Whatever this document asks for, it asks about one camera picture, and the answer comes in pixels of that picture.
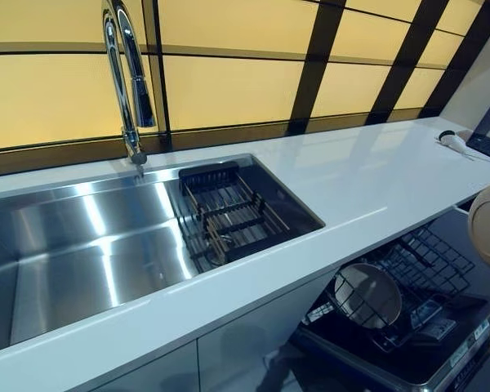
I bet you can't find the chrome gooseneck faucet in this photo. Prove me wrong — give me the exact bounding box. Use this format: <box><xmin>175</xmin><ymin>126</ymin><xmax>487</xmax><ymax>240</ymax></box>
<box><xmin>100</xmin><ymin>0</ymin><xmax>158</xmax><ymax>167</ymax></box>

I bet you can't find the deep beige plate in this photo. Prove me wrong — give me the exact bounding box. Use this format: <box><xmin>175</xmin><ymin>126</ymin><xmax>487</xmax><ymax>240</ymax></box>
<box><xmin>333</xmin><ymin>262</ymin><xmax>403</xmax><ymax>332</ymax></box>

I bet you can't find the metal sink drain strainer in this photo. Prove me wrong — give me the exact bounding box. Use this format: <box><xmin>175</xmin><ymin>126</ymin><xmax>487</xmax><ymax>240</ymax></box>
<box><xmin>210</xmin><ymin>233</ymin><xmax>231</xmax><ymax>263</ymax></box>

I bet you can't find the black dish drying rack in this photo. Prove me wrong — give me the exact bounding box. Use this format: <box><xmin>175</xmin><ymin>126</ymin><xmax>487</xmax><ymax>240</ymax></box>
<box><xmin>178</xmin><ymin>161</ymin><xmax>292</xmax><ymax>265</ymax></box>

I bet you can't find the white handheld device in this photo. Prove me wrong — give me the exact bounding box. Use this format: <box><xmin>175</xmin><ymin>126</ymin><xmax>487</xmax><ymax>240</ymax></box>
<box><xmin>434</xmin><ymin>129</ymin><xmax>475</xmax><ymax>161</ymax></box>

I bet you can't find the stainless steel sink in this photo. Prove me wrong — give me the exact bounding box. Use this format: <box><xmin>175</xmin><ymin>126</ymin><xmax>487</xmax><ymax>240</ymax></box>
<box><xmin>0</xmin><ymin>153</ymin><xmax>327</xmax><ymax>346</ymax></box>

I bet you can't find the black wire dishwasher rack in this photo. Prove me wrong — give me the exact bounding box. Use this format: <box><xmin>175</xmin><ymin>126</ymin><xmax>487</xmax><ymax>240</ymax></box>
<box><xmin>305</xmin><ymin>225</ymin><xmax>477</xmax><ymax>353</ymax></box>

